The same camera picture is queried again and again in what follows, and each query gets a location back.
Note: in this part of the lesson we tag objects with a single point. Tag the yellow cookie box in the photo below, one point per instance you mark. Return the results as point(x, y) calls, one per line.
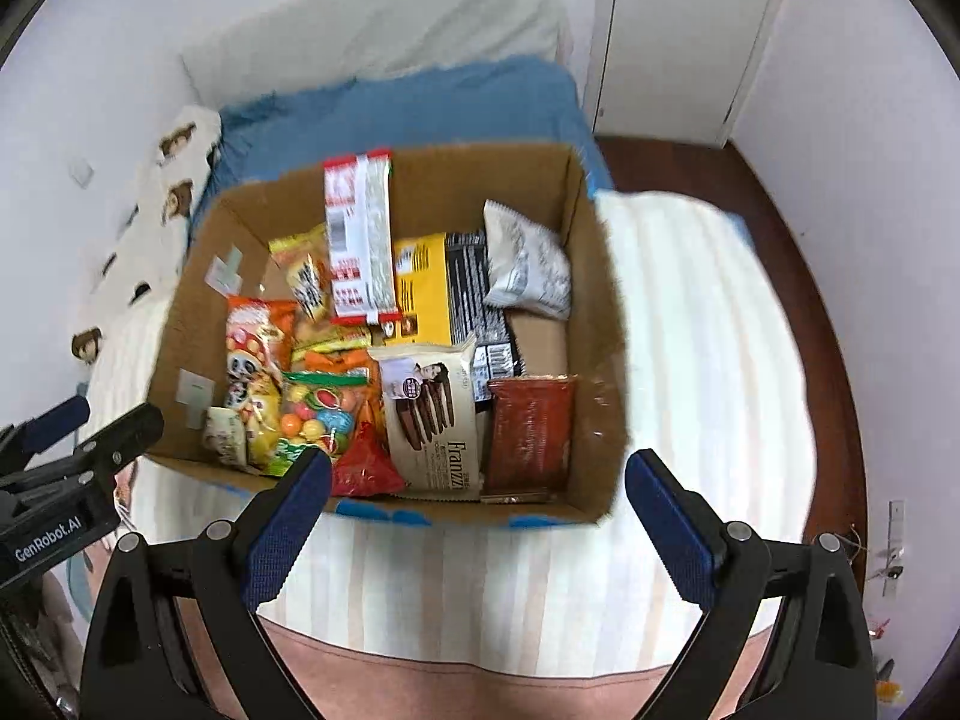
point(424, 292)

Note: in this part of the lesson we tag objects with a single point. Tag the orange snack packet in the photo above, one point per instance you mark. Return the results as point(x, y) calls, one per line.
point(337, 361)

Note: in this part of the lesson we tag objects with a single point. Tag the white grey-print snack packet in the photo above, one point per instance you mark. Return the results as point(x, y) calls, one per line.
point(525, 262)

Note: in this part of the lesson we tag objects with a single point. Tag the white pillow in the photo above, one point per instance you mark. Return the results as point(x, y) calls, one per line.
point(390, 22)

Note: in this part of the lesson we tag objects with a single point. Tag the orange snack bag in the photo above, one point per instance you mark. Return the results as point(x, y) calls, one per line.
point(259, 322)

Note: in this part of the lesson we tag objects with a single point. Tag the blue blanket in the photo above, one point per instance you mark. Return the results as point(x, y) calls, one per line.
point(412, 105)

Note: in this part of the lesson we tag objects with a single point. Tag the green gumball candy bag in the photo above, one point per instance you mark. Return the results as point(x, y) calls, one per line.
point(322, 412)

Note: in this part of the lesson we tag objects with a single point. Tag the white chocolate wafer packet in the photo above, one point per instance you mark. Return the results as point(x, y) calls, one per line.
point(427, 420)

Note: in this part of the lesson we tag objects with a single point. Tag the wall tape piece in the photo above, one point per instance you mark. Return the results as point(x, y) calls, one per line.
point(81, 172)

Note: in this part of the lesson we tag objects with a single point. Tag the cardboard box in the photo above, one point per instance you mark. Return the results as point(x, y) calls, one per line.
point(592, 390)

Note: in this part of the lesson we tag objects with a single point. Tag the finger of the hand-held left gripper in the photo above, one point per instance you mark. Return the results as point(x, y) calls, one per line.
point(127, 431)
point(52, 420)

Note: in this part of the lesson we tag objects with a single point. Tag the red and white snack packet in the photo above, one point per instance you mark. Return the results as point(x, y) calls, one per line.
point(360, 240)

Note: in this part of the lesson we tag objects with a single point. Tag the white door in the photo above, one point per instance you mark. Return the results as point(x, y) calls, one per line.
point(675, 30)

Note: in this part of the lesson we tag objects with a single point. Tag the white dog print cloth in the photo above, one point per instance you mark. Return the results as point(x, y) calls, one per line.
point(150, 240)

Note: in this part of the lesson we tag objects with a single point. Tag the yellow snack bag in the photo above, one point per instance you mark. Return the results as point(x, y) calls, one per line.
point(304, 277)

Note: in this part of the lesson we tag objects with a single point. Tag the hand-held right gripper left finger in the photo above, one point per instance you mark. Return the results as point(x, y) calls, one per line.
point(289, 525)

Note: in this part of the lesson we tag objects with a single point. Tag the black snack packet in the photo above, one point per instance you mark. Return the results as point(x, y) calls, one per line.
point(472, 292)

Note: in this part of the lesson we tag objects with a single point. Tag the small orange object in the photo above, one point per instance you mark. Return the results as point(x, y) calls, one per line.
point(889, 682)

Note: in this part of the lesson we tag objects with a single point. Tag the small red snack packet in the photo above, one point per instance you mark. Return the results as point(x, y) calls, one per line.
point(367, 465)

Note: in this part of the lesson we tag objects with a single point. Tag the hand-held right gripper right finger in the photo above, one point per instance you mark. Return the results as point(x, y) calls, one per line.
point(667, 525)

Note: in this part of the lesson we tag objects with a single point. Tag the dark red snack packet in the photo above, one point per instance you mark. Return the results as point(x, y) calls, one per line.
point(529, 435)

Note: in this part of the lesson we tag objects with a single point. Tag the clear cartoon snack bag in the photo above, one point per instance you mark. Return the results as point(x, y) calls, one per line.
point(251, 397)

